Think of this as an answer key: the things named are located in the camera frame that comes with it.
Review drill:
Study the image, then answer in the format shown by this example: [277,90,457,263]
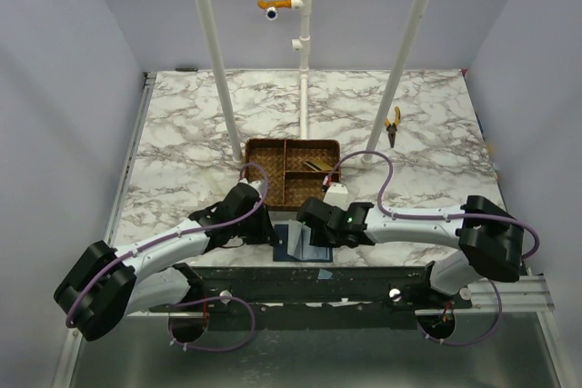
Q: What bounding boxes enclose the blue leather card holder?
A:
[273,220,333,263]

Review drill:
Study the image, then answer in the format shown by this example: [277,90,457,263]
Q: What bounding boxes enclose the gold credit card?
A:
[304,159,334,172]

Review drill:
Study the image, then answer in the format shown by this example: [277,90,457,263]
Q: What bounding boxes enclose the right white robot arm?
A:
[297,195,524,308]

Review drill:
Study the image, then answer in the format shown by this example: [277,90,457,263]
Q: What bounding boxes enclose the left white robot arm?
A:
[54,179,278,341]

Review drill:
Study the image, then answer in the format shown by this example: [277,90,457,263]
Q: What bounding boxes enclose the woven brown divided tray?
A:
[245,138,341,212]

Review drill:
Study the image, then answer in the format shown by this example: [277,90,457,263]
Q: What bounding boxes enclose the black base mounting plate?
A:
[173,264,471,331]

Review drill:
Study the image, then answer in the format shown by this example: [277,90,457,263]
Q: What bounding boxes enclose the small blue white ball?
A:
[266,6,278,21]

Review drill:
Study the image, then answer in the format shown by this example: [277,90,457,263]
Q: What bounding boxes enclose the centre white pipe stand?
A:
[291,0,312,140]

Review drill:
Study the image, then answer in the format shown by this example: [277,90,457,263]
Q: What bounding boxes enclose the orange hook peg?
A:
[257,0,293,10]

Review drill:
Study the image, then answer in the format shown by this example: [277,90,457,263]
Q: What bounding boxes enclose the left white slanted pipe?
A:
[195,0,243,164]

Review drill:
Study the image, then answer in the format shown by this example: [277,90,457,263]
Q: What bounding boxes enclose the white slanted pipe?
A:
[361,0,429,168]
[195,0,243,164]

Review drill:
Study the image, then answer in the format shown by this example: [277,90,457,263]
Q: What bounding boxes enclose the right white slanted pipe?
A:
[361,0,429,168]

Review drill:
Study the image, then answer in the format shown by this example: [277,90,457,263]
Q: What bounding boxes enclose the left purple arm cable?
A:
[65,161,270,328]

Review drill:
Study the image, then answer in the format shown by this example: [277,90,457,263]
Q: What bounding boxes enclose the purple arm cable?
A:
[65,161,270,328]
[321,151,540,266]

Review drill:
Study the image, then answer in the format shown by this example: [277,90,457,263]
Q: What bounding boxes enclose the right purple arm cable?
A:
[321,151,540,266]

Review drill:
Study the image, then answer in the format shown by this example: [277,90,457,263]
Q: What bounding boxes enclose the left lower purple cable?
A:
[161,294,256,353]

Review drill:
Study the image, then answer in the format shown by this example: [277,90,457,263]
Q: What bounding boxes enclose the yellow handled pliers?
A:
[385,106,401,148]

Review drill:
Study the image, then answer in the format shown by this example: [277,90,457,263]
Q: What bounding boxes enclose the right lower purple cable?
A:
[422,281,504,347]

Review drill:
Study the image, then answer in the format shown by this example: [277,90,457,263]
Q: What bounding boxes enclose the aluminium rail frame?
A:
[67,72,556,316]

